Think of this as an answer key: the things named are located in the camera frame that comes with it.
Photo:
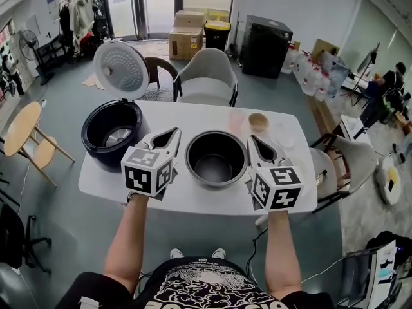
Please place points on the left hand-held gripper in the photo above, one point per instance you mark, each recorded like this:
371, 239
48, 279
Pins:
141, 175

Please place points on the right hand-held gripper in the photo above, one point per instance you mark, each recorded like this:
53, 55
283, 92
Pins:
277, 188

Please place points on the black pot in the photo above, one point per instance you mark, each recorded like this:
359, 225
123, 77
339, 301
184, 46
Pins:
215, 169

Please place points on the person's right forearm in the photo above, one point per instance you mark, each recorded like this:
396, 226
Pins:
283, 256

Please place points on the person's left forearm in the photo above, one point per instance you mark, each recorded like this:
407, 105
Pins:
127, 246

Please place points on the clear glass plate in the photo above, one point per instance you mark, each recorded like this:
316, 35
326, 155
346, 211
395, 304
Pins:
284, 135

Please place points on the beige bowl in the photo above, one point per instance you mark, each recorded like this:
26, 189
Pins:
258, 122

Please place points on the pink plastic cup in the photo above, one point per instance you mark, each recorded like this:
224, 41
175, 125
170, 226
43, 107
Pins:
238, 121

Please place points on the dark rice cooker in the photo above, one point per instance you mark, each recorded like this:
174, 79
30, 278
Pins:
109, 130

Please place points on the yellow oil bottle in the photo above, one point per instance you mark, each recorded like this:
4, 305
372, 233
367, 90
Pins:
321, 178

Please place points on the dark wicker chair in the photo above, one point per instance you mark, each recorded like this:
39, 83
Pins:
161, 68

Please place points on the grey upholstered chair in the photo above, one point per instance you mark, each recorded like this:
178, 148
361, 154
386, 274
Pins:
357, 163
206, 79

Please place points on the small white low table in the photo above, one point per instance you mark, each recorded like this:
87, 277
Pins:
354, 125

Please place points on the cluster of clear water jugs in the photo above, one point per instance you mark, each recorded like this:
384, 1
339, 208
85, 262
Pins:
312, 76

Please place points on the large cardboard box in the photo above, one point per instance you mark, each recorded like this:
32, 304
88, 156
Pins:
185, 43

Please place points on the person's right white shoe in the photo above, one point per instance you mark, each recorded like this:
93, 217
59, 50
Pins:
219, 253

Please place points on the person's white shoe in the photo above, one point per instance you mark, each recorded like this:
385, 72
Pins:
219, 253
176, 254

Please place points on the large black cabinet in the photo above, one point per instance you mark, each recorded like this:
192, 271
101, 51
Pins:
267, 47

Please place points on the person's left white shoe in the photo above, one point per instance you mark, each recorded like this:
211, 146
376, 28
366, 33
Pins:
176, 254

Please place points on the black bin yellow lid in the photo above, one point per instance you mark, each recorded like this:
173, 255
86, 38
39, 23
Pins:
217, 35

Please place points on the white round cushion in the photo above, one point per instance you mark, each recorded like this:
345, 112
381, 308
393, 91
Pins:
389, 182

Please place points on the small cardboard box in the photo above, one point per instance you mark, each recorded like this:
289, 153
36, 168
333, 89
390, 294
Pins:
190, 18

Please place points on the glass double door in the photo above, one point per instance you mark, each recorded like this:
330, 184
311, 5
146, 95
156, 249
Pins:
161, 5

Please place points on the round wooden side table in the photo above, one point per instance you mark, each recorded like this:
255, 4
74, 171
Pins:
22, 130

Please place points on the black low shelf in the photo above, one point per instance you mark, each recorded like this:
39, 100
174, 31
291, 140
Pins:
51, 53

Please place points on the clothes rack with garments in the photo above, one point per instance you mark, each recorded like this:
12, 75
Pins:
83, 21

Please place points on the black bag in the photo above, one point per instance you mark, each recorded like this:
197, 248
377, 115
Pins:
386, 241

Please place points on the person's black printed T-shirt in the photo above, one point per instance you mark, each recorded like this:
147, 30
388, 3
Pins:
199, 288

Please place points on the metal shelf trolley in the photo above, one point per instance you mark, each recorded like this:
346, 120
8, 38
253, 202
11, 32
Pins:
363, 278

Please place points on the black office chair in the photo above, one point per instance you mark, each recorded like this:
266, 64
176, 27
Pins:
13, 240

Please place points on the black pedestal fan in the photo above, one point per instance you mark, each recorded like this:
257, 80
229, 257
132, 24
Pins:
29, 45

